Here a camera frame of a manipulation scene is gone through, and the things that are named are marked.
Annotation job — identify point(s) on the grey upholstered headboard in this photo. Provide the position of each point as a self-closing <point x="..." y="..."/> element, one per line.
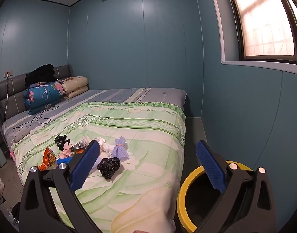
<point x="15" y="87"/>

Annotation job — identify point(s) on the black folded clothes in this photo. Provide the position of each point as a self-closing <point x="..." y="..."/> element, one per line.
<point x="40" y="74"/>

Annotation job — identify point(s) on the green floral quilt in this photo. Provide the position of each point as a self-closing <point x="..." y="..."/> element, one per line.
<point x="138" y="138"/>

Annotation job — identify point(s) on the white tissue bundle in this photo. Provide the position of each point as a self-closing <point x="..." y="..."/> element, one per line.
<point x="107" y="148"/>

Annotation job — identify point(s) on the small black plastic bag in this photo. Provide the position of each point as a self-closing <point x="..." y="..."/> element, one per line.
<point x="60" y="140"/>

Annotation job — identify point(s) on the beige pillows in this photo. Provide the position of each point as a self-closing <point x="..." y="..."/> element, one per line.
<point x="75" y="85"/>

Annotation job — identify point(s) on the white wall socket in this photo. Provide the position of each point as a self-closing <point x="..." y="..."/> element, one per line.
<point x="8" y="73"/>

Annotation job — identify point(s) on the large lavender foam net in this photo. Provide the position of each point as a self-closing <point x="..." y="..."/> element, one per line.
<point x="120" y="149"/>

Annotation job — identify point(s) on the blue wrapper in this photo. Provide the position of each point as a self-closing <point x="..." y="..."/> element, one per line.
<point x="63" y="161"/>

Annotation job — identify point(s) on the blue floral folded quilt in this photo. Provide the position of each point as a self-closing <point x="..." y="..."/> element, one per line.
<point x="41" y="97"/>

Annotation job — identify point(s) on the white power strip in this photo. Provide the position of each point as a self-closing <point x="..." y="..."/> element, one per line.
<point x="21" y="134"/>

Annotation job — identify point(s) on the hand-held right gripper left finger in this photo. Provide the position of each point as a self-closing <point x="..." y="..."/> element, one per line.
<point x="85" y="166"/>

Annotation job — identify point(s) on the brown framed window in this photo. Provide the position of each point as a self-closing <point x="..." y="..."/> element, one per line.
<point x="265" y="29"/>

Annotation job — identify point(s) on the large black plastic bag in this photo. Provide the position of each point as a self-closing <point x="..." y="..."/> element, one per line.
<point x="109" y="167"/>

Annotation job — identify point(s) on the yellow rimmed black bin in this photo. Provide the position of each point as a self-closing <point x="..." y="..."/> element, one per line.
<point x="185" y="189"/>

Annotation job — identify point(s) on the pink tissue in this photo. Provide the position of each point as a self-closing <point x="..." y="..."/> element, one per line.
<point x="66" y="153"/>

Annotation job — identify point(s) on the grey striped bedsheet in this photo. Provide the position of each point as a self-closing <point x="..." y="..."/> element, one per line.
<point x="109" y="97"/>

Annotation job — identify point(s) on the orange snack packet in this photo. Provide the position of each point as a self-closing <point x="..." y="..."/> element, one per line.
<point x="49" y="159"/>

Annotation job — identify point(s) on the silver wrapper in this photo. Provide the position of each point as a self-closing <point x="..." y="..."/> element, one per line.
<point x="79" y="146"/>

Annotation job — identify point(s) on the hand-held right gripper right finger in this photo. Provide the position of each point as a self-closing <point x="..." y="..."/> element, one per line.
<point x="210" y="167"/>

